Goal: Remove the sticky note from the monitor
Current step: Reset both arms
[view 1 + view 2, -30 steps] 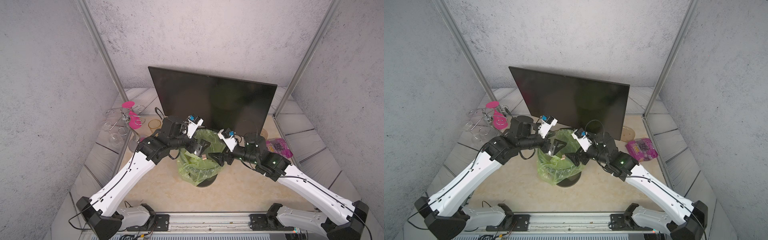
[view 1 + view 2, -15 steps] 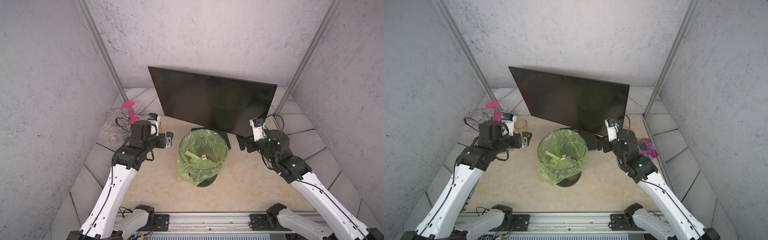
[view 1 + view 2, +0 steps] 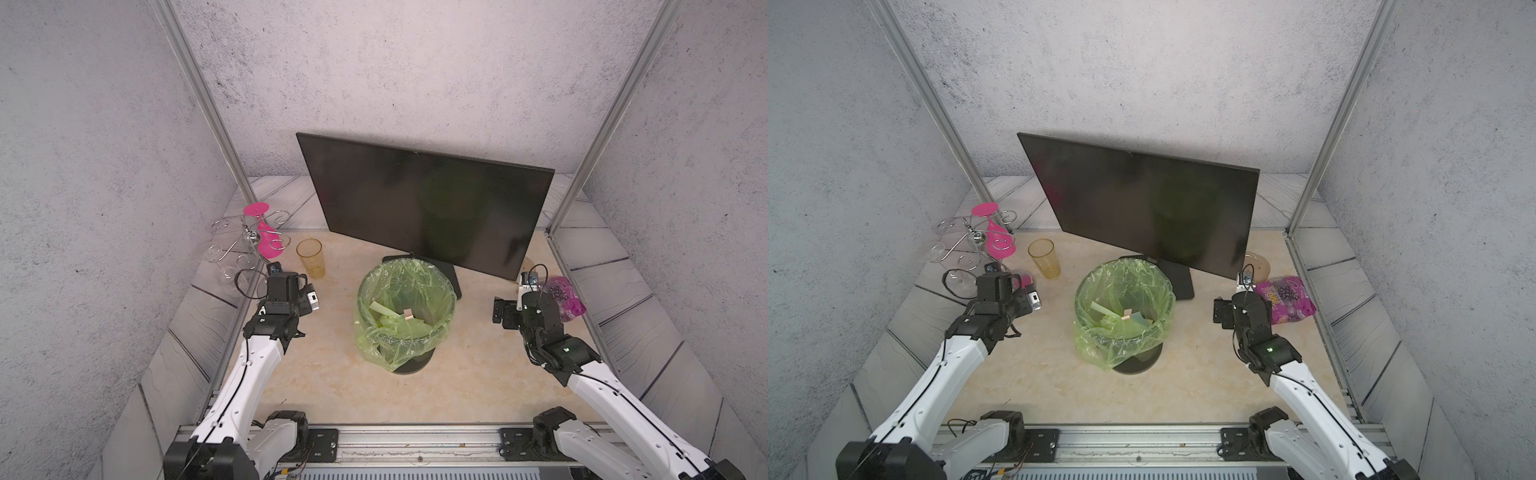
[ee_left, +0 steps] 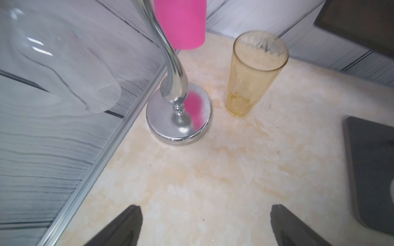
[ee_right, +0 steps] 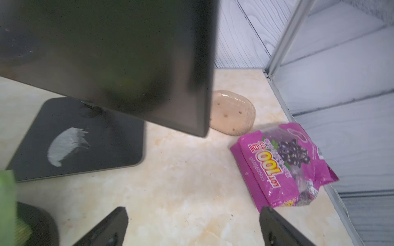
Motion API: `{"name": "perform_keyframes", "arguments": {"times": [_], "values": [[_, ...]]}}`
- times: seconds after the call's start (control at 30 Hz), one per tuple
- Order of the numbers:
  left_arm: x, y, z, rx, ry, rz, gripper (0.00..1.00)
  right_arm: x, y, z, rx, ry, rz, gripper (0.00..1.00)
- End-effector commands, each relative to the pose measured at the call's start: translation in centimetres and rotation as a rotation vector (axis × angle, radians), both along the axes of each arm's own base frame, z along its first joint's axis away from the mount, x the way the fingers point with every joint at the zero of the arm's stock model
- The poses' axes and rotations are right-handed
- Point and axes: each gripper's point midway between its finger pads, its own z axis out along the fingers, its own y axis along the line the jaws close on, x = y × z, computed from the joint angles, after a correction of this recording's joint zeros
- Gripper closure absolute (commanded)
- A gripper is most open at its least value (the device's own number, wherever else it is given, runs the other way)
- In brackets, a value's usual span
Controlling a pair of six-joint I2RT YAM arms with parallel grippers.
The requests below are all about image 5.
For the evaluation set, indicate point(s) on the black monitor stand base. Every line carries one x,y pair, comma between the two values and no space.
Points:
68,137

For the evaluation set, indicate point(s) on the green plastic bin liner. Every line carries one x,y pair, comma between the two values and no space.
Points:
8,208

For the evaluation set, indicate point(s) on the right aluminium frame post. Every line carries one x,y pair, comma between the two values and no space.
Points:
289,33

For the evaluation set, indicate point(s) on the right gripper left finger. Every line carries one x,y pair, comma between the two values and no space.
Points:
109,232

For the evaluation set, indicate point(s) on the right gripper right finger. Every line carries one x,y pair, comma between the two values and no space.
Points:
277,231

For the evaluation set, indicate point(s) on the black flat monitor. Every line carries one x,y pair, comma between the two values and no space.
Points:
153,60

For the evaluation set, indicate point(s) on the purple snack packet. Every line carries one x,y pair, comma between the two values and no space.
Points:
281,166

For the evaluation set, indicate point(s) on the black mesh trash bin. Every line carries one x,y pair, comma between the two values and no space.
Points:
35,227

